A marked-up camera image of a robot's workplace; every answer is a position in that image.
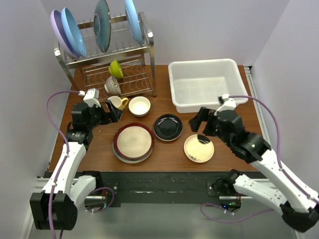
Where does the lilac plate in rack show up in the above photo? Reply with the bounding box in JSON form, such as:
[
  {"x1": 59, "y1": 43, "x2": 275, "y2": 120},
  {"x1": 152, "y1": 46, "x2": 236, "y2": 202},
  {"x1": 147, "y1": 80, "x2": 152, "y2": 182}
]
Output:
[{"x1": 50, "y1": 9, "x2": 76, "y2": 57}]

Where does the dark teal plate in rack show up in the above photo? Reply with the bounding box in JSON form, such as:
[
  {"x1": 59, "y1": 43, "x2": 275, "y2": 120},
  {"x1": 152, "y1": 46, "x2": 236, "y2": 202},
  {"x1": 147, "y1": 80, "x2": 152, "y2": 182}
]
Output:
[{"x1": 93, "y1": 0, "x2": 111, "y2": 53}]

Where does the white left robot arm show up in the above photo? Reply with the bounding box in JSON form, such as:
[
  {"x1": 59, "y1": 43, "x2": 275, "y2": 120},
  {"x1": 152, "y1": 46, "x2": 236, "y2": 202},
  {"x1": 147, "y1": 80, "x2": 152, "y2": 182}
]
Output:
[{"x1": 30, "y1": 100, "x2": 123, "y2": 231}]

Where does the white plastic bin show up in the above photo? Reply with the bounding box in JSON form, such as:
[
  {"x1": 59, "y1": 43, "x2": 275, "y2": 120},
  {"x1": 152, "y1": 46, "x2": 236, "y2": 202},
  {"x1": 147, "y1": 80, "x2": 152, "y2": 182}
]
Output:
[{"x1": 168, "y1": 59, "x2": 248, "y2": 114}]

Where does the cream plate with black patch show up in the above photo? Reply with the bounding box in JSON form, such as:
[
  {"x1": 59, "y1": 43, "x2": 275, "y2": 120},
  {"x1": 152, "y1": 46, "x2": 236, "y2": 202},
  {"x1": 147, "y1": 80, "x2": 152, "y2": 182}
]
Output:
[{"x1": 183, "y1": 134, "x2": 215, "y2": 163}]

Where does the yellow mug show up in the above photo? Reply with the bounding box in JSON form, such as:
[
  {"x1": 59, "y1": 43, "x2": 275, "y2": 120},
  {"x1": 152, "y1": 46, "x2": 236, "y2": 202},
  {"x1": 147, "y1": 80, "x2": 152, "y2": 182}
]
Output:
[{"x1": 106, "y1": 96, "x2": 129, "y2": 110}]

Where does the light blue plate in rack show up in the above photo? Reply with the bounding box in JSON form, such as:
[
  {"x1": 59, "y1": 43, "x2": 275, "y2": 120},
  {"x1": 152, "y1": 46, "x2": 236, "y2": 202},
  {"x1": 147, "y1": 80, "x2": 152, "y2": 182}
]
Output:
[{"x1": 125, "y1": 0, "x2": 143, "y2": 45}]

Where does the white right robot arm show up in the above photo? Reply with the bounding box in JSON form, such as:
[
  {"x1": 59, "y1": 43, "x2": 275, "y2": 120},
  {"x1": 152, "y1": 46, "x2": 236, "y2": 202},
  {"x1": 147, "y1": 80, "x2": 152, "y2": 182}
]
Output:
[{"x1": 189, "y1": 107, "x2": 319, "y2": 233}]

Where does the black glossy plate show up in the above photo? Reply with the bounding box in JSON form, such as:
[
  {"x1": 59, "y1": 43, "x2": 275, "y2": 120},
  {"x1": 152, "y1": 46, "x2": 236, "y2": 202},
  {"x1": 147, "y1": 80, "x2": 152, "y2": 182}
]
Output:
[{"x1": 153, "y1": 114, "x2": 183, "y2": 141}]

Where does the patterned ceramic bowl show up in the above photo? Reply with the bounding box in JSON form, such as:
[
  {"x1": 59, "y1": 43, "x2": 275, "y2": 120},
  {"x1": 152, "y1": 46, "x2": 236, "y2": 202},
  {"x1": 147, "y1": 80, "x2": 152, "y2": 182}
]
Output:
[{"x1": 104, "y1": 76, "x2": 122, "y2": 95}]

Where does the red rimmed beige plate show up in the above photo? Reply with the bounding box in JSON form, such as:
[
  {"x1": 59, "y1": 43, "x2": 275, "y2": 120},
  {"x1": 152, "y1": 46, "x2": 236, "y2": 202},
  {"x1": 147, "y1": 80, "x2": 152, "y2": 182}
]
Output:
[{"x1": 113, "y1": 122, "x2": 155, "y2": 160}]

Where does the white bowl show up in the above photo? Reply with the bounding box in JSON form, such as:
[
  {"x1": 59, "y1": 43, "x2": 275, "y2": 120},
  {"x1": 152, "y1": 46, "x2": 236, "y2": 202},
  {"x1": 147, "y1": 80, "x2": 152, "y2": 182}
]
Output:
[{"x1": 129, "y1": 96, "x2": 151, "y2": 117}]

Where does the steel dish rack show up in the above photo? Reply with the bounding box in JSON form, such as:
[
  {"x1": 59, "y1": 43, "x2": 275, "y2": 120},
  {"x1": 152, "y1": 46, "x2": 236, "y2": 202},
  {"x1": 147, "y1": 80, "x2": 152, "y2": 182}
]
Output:
[{"x1": 54, "y1": 12, "x2": 158, "y2": 101}]

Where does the light blue bottom plate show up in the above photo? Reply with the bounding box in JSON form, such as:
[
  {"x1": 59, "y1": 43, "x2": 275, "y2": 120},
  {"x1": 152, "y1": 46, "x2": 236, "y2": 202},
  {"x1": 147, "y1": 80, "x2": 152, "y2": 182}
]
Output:
[{"x1": 113, "y1": 147, "x2": 152, "y2": 164}]

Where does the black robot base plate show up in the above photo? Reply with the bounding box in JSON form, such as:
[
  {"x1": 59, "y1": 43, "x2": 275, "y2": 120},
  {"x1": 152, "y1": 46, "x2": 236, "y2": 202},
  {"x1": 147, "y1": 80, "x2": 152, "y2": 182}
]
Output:
[{"x1": 43, "y1": 170, "x2": 272, "y2": 209}]

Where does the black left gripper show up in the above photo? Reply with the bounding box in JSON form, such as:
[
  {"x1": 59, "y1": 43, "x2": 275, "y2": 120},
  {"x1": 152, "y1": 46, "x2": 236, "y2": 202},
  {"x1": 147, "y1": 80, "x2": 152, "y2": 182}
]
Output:
[{"x1": 86, "y1": 100, "x2": 123, "y2": 130}]

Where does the green bowl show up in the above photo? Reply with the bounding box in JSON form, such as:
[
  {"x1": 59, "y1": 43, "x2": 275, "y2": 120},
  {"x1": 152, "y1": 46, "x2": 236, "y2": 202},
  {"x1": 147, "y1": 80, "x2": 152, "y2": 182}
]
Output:
[{"x1": 109, "y1": 60, "x2": 124, "y2": 79}]

